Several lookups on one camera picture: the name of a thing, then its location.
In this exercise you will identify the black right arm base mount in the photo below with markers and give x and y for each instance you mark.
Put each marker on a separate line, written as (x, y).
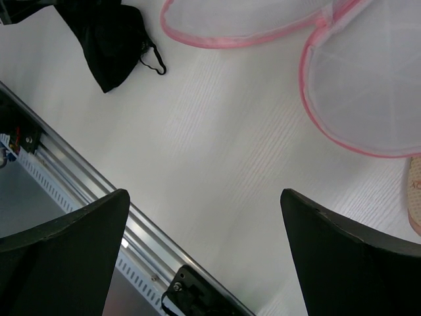
(193, 295)

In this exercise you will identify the aluminium frame rail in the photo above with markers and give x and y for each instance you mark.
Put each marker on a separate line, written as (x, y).
(157, 252)

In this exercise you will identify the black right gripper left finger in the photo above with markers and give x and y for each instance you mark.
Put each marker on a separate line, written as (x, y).
(64, 266)

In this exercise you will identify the white slotted cable duct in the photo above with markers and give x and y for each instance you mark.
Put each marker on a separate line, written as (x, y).
(30, 196)

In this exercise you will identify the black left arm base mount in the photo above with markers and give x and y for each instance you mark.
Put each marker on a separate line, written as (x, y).
(23, 131)

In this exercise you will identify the black lace bra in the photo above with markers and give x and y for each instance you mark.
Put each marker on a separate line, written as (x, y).
(114, 39)

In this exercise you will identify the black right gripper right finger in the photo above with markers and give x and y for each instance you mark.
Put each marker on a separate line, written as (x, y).
(347, 268)

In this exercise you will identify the white mesh pink-trimmed laundry bag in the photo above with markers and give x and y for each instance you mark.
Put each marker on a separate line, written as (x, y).
(359, 71)

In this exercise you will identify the peach patterned laundry bag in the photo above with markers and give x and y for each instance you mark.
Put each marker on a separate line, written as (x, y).
(413, 193)

